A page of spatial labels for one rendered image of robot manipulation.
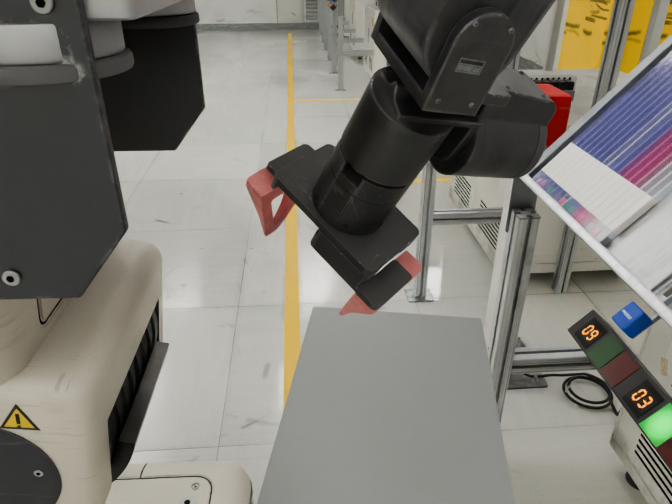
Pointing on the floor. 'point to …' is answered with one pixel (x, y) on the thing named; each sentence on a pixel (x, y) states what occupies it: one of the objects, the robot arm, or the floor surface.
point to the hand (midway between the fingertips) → (310, 266)
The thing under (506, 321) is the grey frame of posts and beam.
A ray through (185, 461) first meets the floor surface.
